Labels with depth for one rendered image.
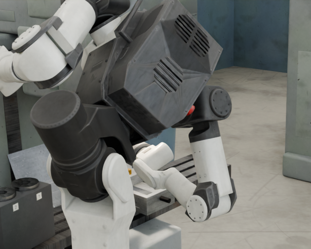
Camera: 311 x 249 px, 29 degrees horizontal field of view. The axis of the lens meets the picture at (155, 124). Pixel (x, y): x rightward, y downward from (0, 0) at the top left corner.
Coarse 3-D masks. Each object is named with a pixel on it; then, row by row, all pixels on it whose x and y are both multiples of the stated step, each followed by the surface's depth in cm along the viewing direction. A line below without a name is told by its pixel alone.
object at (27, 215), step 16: (0, 192) 192; (16, 192) 193; (32, 192) 193; (48, 192) 199; (0, 208) 182; (16, 208) 188; (32, 208) 194; (48, 208) 200; (0, 224) 184; (16, 224) 189; (32, 224) 194; (48, 224) 201; (0, 240) 186; (16, 240) 190; (32, 240) 195
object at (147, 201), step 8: (136, 184) 228; (144, 184) 228; (136, 192) 221; (144, 192) 220; (152, 192) 220; (160, 192) 221; (168, 192) 224; (136, 200) 220; (144, 200) 217; (152, 200) 218; (136, 208) 221; (144, 208) 218; (152, 208) 219; (160, 208) 222
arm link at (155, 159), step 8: (144, 144) 194; (160, 144) 191; (136, 152) 193; (144, 152) 191; (152, 152) 189; (160, 152) 189; (168, 152) 190; (144, 160) 187; (152, 160) 188; (160, 160) 189; (168, 160) 191; (152, 168) 188
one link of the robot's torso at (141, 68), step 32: (96, 32) 155; (128, 32) 153; (160, 32) 145; (192, 32) 152; (96, 64) 152; (128, 64) 140; (160, 64) 144; (192, 64) 149; (96, 96) 145; (128, 96) 140; (160, 96) 144; (192, 96) 149; (128, 128) 148; (160, 128) 145
